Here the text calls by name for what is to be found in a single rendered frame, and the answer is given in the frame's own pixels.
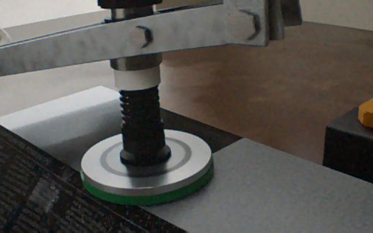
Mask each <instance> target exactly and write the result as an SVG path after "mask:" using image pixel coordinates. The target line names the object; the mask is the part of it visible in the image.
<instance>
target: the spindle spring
mask: <svg viewBox="0 0 373 233"><path fill-rule="evenodd" d="M157 88H158V85H157V86H155V87H153V88H148V89H144V90H141V91H126V90H121V89H120V90H119V94H120V101H121V102H120V104H119V105H120V107H121V110H120V112H121V114H122V119H123V120H122V125H123V126H124V127H126V128H130V129H143V128H149V127H151V126H154V125H155V124H156V123H158V122H160V121H161V115H160V113H161V110H160V108H159V107H160V102H159V95H158V89H157ZM145 94H148V95H146V96H143V97H135V96H141V95H145ZM148 100H150V101H149V102H146V101H148ZM139 102H145V103H141V104H135V105H130V104H128V103H139ZM149 107H152V108H149ZM145 108H148V109H146V110H143V111H133V110H141V109H145ZM128 110H132V111H128ZM151 113H153V114H151ZM148 114H150V115H149V116H145V115H148ZM142 116H144V117H142ZM130 117H139V118H130ZM151 120H153V121H151ZM146 121H149V122H146ZM129 122H131V123H138V122H145V123H140V124H130V123H129Z"/></svg>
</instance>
